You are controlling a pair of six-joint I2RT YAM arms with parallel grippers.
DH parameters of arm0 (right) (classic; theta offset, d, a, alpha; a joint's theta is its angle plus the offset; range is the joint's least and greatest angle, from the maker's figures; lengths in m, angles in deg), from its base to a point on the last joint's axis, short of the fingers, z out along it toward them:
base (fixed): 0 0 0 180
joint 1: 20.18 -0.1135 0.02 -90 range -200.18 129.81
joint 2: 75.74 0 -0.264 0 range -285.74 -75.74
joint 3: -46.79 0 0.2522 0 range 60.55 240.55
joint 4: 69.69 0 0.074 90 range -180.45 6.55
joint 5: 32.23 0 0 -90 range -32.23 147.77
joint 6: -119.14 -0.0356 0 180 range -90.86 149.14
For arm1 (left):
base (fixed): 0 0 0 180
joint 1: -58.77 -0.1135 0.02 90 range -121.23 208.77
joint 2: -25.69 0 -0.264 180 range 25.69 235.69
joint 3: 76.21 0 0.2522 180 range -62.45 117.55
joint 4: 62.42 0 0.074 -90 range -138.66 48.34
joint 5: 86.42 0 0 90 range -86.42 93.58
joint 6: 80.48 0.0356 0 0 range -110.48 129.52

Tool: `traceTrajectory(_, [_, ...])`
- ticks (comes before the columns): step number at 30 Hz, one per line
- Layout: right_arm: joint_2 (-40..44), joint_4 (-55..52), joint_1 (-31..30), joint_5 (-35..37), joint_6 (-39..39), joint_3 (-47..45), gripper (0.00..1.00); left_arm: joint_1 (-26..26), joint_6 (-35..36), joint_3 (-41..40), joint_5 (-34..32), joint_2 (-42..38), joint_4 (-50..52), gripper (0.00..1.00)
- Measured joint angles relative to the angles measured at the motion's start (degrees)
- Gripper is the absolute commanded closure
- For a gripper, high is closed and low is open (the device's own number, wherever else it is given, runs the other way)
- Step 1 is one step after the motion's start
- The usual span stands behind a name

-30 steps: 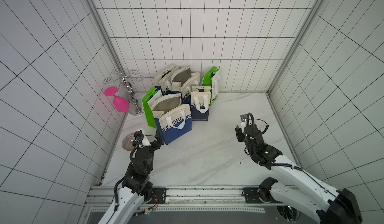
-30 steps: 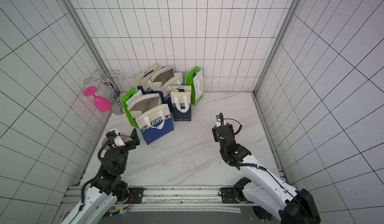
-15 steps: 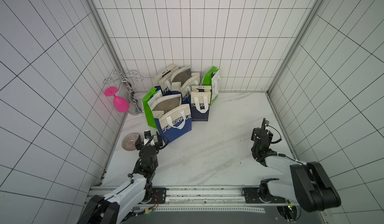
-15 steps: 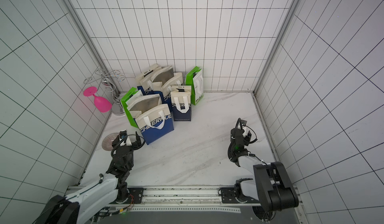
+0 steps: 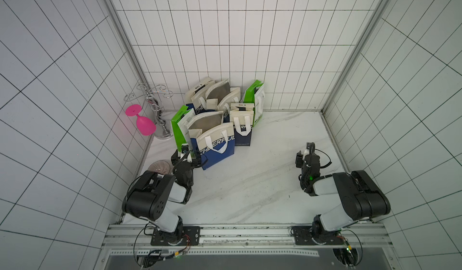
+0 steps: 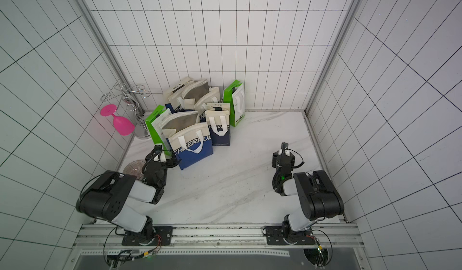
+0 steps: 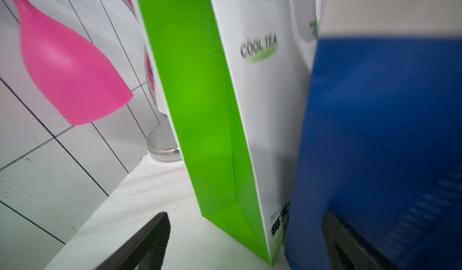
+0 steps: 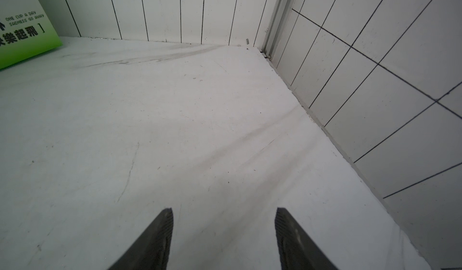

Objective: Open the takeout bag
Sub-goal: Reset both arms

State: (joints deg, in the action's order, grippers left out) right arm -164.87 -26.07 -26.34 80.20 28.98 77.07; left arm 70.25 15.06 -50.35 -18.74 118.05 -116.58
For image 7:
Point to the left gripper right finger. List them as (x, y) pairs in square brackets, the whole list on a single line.
[(347, 250)]

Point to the dark blue bag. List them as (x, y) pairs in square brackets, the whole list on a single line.
[(381, 144)]

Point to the green white bag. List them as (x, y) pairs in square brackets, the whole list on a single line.
[(235, 76)]

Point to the pink plastic wine glass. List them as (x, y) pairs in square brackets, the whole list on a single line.
[(71, 72)]

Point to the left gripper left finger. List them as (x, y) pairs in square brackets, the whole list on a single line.
[(143, 251)]

